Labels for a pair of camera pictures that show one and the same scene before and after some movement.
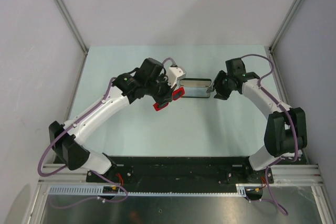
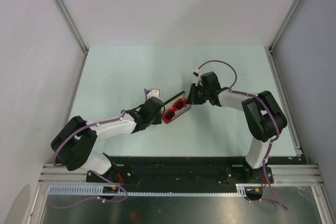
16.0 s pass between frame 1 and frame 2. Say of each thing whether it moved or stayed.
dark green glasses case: moved
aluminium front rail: stayed
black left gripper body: moved
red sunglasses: moved
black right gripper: moved
